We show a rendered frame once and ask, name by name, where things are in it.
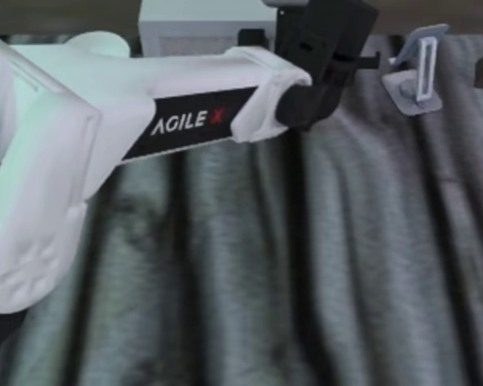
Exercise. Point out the light grey phone stand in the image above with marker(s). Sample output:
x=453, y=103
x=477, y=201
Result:
x=420, y=76

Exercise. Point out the white microwave oven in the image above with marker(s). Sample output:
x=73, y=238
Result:
x=193, y=30

